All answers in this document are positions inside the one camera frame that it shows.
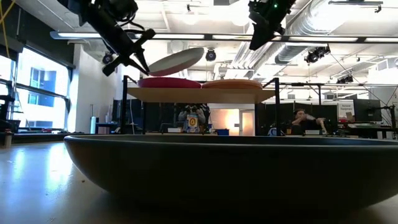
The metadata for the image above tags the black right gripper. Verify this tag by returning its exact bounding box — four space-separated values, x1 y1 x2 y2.
248 12 287 52

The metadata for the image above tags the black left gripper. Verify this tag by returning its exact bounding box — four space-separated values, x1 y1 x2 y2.
90 9 157 77

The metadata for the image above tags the magenta plate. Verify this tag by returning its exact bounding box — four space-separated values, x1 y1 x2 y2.
137 77 203 89

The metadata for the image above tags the light grey plate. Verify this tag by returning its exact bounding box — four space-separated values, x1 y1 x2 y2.
148 47 205 77

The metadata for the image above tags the peach plate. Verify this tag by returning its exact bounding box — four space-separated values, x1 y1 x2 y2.
201 78 264 87
203 84 262 90

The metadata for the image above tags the dark grey plate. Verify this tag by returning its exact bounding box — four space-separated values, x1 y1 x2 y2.
63 134 398 217

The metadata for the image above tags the long linear ceiling light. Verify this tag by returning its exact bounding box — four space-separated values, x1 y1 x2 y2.
49 30 398 45

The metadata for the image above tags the box with orange circle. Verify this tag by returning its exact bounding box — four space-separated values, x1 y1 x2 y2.
187 114 200 134

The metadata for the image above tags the pale door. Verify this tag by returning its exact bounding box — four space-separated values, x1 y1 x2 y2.
239 109 256 136

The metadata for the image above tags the large window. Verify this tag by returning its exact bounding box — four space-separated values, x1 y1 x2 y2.
0 46 72 130

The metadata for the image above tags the dark office monitor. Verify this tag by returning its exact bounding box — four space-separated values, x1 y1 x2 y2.
353 98 383 123

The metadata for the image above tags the black equipment stand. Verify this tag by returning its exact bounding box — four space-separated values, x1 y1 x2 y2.
0 94 21 133

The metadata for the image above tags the dark office desk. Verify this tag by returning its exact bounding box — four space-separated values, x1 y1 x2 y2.
347 122 398 140

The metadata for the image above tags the silver ventilation duct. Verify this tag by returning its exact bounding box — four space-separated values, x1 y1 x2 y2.
274 0 334 65

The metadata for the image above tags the wooden shelf with black frame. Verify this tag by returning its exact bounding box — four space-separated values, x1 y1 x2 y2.
121 75 282 136

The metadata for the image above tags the white wall sign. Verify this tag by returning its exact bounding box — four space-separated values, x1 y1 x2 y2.
338 101 356 119

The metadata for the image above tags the black aluminium table frame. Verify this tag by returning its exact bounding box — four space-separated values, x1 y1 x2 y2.
0 132 85 145

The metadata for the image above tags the yellow cable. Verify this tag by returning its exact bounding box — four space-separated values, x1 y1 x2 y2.
0 0 17 60

